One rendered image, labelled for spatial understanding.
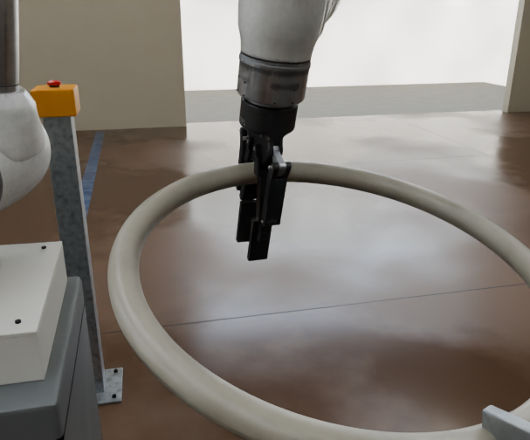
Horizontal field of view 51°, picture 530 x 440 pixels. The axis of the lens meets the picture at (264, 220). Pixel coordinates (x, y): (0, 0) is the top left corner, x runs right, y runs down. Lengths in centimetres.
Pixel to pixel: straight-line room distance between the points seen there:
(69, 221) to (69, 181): 13
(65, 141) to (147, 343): 136
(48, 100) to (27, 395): 106
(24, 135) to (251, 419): 71
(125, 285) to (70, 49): 627
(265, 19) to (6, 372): 58
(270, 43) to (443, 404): 167
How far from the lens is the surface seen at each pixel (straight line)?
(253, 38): 68
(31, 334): 83
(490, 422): 46
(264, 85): 69
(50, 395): 84
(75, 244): 187
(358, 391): 212
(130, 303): 50
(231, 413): 42
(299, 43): 67
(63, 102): 174
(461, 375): 229
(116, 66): 672
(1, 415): 84
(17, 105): 101
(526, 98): 856
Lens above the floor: 129
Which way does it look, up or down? 21 degrees down
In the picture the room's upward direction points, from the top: straight up
